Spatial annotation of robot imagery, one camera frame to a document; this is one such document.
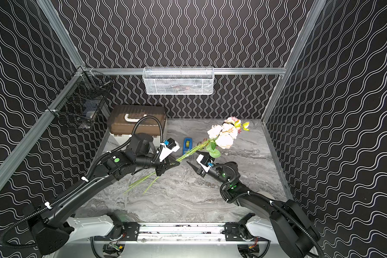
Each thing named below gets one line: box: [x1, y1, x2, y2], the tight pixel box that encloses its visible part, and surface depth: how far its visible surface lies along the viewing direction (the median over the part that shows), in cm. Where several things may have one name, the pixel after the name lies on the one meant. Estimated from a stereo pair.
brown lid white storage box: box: [107, 104, 168, 150], surface depth 97 cm
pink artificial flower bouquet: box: [124, 116, 250, 195], surface depth 65 cm
